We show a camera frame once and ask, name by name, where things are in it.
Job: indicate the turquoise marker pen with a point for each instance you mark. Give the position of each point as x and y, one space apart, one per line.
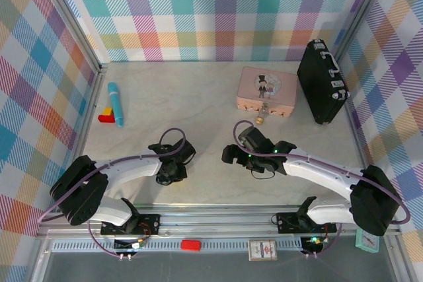
115 103

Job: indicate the red plastic block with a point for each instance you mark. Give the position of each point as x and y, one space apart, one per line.
190 245

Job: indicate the black controller board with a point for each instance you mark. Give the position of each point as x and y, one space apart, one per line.
309 244
124 245

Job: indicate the pink tin box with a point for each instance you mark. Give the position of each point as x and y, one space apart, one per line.
281 93

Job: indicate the aluminium frame side rail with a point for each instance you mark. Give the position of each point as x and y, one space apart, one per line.
88 113
357 140

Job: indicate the mint green alarm clock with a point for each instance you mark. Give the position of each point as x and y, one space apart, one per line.
367 242

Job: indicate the red yellow toy block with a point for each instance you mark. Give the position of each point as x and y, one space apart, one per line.
105 118

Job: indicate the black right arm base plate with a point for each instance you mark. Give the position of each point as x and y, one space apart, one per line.
287 222

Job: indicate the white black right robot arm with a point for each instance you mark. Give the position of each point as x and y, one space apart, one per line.
317 169

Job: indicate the small framed picture card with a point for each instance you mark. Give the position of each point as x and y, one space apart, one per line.
263 249

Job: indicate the black briefcase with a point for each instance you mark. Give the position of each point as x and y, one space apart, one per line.
317 84

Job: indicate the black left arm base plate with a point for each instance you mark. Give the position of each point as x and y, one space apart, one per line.
148 223

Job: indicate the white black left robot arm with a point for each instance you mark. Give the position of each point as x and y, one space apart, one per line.
132 169

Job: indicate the aluminium frame upright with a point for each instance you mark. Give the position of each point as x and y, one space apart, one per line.
66 18
363 8

